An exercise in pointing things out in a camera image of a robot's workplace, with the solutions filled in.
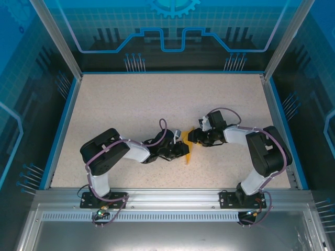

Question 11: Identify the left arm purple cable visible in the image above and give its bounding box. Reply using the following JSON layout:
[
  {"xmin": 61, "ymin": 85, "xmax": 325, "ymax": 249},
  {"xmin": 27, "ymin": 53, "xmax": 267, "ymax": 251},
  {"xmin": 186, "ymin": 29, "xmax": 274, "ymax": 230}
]
[{"xmin": 85, "ymin": 118, "xmax": 168, "ymax": 228}]

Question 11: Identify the yellow paper sheet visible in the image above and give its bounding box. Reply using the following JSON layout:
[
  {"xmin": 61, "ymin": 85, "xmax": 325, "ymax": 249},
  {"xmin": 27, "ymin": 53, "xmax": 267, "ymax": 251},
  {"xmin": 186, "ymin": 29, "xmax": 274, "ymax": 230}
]
[{"xmin": 182, "ymin": 125, "xmax": 196, "ymax": 166}]

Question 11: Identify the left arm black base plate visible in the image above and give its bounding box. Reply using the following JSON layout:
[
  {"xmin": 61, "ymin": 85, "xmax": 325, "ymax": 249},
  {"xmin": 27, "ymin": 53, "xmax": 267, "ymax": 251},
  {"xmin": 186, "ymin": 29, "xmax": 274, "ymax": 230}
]
[{"xmin": 80, "ymin": 191, "xmax": 129, "ymax": 209}]

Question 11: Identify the slotted cable duct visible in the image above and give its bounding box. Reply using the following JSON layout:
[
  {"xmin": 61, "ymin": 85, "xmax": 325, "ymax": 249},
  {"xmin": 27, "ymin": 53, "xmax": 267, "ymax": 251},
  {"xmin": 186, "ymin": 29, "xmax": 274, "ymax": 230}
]
[{"xmin": 41, "ymin": 212, "xmax": 243, "ymax": 223}]

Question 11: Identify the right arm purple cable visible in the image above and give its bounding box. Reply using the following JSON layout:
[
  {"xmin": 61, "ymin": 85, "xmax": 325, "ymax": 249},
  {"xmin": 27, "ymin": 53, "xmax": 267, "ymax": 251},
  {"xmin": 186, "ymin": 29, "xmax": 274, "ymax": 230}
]
[{"xmin": 206, "ymin": 107, "xmax": 293, "ymax": 228}]

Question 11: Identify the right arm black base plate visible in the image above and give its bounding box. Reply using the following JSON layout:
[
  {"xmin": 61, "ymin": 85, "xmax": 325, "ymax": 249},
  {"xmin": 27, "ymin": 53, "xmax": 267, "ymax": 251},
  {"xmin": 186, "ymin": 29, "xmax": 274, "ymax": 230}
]
[{"xmin": 219, "ymin": 190, "xmax": 267, "ymax": 209}]

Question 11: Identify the blue printed gear panel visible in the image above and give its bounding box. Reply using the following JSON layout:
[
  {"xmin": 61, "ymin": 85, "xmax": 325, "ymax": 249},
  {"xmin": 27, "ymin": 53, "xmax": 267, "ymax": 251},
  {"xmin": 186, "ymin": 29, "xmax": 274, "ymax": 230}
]
[{"xmin": 31, "ymin": 0, "xmax": 309, "ymax": 73}]

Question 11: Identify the aluminium frame post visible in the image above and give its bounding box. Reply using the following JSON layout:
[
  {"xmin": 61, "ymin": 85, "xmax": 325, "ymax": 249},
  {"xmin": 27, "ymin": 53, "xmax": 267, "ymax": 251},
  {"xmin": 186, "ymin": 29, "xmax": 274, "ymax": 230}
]
[
  {"xmin": 28, "ymin": 0, "xmax": 84, "ymax": 81},
  {"xmin": 263, "ymin": 0, "xmax": 314, "ymax": 81}
]

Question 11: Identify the grey metal tray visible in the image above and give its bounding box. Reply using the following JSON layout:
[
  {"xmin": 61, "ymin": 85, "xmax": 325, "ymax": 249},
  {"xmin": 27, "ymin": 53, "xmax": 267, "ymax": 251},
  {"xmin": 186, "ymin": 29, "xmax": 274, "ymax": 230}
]
[{"xmin": 15, "ymin": 203, "xmax": 328, "ymax": 251}]

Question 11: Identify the aluminium side rail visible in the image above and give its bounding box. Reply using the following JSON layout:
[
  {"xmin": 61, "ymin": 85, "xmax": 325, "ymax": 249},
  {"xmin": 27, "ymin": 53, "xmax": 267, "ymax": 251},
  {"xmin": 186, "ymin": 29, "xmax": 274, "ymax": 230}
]
[{"xmin": 260, "ymin": 74, "xmax": 300, "ymax": 189}]

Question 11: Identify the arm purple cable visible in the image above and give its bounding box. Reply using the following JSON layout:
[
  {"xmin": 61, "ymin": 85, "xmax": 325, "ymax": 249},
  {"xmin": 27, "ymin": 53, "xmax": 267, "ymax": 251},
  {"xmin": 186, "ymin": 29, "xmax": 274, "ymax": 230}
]
[
  {"xmin": 85, "ymin": 118, "xmax": 168, "ymax": 228},
  {"xmin": 206, "ymin": 107, "xmax": 293, "ymax": 228}
]

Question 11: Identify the long aluminium base rail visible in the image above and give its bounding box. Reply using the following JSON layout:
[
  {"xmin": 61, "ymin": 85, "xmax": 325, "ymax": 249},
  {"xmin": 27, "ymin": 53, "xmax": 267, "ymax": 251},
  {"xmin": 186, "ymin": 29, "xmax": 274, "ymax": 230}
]
[{"xmin": 33, "ymin": 188, "xmax": 314, "ymax": 210}]

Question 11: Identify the green lit cable connector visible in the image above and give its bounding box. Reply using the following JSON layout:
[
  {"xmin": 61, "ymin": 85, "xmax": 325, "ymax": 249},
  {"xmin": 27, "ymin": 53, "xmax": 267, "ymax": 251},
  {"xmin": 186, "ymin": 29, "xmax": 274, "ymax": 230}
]
[
  {"xmin": 95, "ymin": 206, "xmax": 110, "ymax": 218},
  {"xmin": 244, "ymin": 208, "xmax": 263, "ymax": 218}
]

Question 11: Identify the blue printed side panel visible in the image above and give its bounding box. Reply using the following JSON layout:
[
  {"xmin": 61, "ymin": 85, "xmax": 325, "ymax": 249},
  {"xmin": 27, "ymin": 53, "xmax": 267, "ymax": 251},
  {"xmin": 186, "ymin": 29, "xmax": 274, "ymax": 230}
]
[
  {"xmin": 272, "ymin": 0, "xmax": 335, "ymax": 251},
  {"xmin": 0, "ymin": 0, "xmax": 78, "ymax": 251}
]

